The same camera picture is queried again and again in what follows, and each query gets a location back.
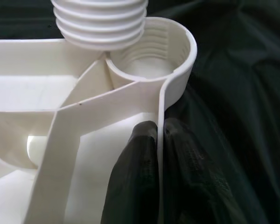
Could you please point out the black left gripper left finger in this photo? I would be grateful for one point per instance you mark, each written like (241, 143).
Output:
(135, 175)

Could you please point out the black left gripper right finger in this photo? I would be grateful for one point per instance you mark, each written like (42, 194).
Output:
(189, 182)

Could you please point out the white plastic table top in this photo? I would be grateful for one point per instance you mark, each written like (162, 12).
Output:
(95, 98)

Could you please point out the white plastic table leg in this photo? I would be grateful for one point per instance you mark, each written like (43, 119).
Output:
(100, 28)

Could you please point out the black table cloth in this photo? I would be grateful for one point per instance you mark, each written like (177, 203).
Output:
(235, 93)

